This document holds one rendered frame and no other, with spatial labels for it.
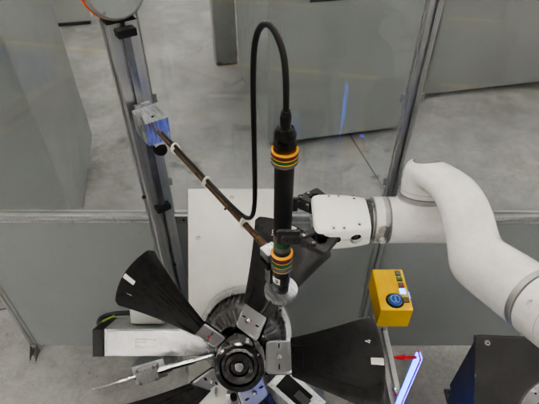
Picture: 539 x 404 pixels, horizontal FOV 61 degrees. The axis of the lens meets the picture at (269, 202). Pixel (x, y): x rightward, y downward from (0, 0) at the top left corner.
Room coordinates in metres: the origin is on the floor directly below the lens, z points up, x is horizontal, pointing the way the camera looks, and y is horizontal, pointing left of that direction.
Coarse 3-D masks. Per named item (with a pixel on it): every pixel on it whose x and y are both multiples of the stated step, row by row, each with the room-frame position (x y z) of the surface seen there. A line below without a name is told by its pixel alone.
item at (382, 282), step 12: (372, 276) 0.94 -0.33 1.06; (384, 276) 0.93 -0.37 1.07; (396, 276) 0.93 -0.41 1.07; (372, 288) 0.91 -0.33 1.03; (384, 288) 0.88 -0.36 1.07; (396, 288) 0.88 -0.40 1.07; (372, 300) 0.89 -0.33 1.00; (384, 300) 0.84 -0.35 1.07; (384, 312) 0.80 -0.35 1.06; (396, 312) 0.80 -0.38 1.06; (408, 312) 0.80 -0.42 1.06; (384, 324) 0.80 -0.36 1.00; (396, 324) 0.80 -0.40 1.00
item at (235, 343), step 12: (228, 336) 0.64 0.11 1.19; (240, 336) 0.61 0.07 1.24; (264, 336) 0.64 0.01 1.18; (216, 348) 0.62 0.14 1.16; (228, 348) 0.56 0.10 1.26; (240, 348) 0.56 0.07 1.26; (252, 348) 0.56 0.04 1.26; (264, 348) 0.62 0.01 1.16; (216, 360) 0.55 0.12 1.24; (228, 360) 0.55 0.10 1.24; (240, 360) 0.55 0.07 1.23; (252, 360) 0.55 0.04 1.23; (264, 360) 0.56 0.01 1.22; (216, 372) 0.53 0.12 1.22; (228, 372) 0.53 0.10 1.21; (240, 372) 0.53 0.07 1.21; (252, 372) 0.53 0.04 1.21; (228, 384) 0.51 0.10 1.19; (240, 384) 0.51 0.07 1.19; (252, 384) 0.51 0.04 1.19
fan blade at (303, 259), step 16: (256, 224) 0.84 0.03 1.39; (272, 224) 0.82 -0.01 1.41; (272, 240) 0.79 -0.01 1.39; (256, 256) 0.78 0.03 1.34; (304, 256) 0.73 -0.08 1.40; (320, 256) 0.72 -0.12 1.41; (256, 272) 0.74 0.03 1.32; (304, 272) 0.69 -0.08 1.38; (256, 288) 0.71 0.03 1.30; (256, 304) 0.67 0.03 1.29; (272, 304) 0.65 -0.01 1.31
